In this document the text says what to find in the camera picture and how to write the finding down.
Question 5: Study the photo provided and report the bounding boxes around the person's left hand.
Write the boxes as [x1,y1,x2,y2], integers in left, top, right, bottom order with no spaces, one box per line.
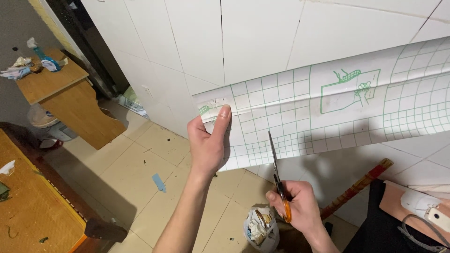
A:
[187,104,232,175]

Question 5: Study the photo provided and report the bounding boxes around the blue paper scrap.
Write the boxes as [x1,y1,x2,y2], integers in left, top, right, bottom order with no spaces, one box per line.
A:
[152,173,167,193]

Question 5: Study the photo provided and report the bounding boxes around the white plastic device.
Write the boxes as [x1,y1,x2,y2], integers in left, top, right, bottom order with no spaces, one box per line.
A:
[401,190,450,233]

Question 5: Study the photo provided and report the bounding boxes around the small wooden side table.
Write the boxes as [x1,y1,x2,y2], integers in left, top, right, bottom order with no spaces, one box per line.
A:
[16,48,127,150]

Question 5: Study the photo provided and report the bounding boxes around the grey strap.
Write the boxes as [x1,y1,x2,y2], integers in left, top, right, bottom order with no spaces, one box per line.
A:
[398,214,450,253]

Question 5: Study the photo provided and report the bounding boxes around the white paper scrap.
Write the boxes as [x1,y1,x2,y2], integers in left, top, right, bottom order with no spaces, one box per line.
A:
[0,160,16,176]

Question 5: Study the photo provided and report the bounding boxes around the blue spray bottle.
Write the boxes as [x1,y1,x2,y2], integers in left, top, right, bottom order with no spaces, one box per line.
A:
[27,37,61,72]

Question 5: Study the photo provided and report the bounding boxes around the person's right hand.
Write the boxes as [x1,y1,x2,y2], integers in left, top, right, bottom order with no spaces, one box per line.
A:
[265,181,325,234]

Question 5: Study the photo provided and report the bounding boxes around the dark door frame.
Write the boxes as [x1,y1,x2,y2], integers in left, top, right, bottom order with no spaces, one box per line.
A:
[46,0,130,99]

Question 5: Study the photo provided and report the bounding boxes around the orange-handled scissors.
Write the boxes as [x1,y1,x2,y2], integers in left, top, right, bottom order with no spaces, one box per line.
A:
[268,131,292,223]

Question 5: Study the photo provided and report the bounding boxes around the black chair with pink cushion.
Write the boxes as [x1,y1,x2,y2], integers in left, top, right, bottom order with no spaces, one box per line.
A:
[343,179,450,253]

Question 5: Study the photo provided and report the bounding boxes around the white trash bag with scraps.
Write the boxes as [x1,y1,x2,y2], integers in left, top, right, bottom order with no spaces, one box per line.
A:
[243,207,280,253]

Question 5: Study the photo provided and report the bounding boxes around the red and yellow wooden stick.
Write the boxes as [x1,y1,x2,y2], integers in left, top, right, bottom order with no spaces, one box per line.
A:
[319,158,394,221]

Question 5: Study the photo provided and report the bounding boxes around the white plastic bucket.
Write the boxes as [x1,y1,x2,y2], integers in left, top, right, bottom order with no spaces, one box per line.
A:
[27,104,79,142]

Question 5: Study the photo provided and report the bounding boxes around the patterned doormat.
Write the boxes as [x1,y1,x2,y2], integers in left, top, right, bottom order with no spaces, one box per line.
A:
[118,86,150,119]

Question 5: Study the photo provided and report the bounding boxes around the crumpled tissues and wrappers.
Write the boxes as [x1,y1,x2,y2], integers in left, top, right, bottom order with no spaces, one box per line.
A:
[0,56,36,81]

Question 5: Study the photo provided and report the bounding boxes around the white green-gridded adhesive paper sheet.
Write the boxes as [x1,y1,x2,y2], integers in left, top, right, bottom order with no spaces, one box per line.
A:
[191,36,450,172]

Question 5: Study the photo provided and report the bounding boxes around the wooden bed with straw mat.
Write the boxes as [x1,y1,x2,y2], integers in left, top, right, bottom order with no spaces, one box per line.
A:
[0,122,128,253]

